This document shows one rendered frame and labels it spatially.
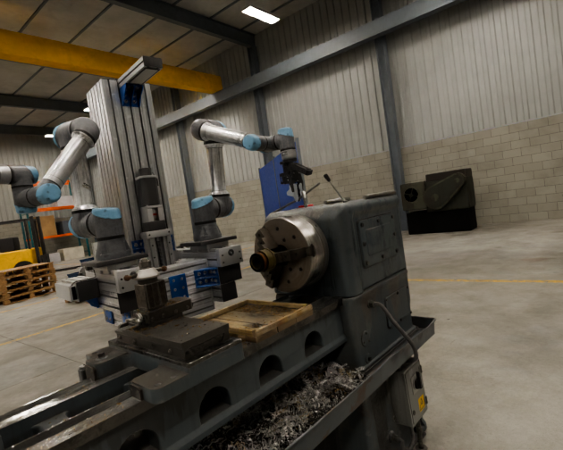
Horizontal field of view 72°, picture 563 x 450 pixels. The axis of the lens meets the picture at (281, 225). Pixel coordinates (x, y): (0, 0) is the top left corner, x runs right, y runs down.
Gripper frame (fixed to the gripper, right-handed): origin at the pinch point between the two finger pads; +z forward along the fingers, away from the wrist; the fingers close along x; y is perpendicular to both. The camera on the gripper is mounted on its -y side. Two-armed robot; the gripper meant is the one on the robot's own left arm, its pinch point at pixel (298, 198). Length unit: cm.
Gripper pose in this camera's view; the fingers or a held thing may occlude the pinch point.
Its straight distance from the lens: 190.4
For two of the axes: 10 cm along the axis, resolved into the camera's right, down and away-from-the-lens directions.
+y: -7.4, 0.8, 6.7
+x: -6.5, 1.4, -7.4
